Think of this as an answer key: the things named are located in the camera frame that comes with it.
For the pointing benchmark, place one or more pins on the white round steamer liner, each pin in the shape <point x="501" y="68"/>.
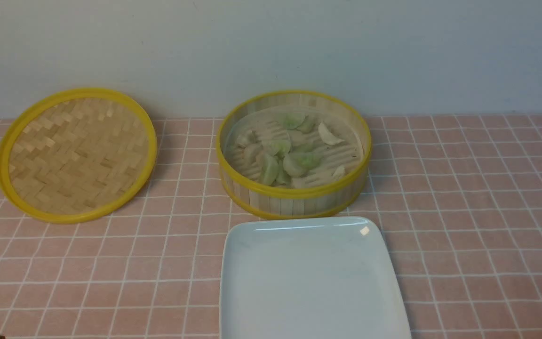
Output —
<point x="265" y="128"/>

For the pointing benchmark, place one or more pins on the white steamed dumpling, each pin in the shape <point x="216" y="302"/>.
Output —
<point x="327" y="136"/>

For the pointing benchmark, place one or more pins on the pale green steamed dumpling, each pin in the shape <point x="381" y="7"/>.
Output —
<point x="269" y="168"/>

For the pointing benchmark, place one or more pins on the white rectangular plate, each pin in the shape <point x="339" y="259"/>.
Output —
<point x="314" y="278"/>

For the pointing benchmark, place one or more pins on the yellow-rimmed bamboo steamer basket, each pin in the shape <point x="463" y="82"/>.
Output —
<point x="282" y="203"/>

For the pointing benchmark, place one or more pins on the green dumpling at basket back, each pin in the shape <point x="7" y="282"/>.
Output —
<point x="293" y="120"/>

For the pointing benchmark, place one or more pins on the yellow-rimmed bamboo steamer lid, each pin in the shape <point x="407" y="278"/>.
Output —
<point x="77" y="155"/>

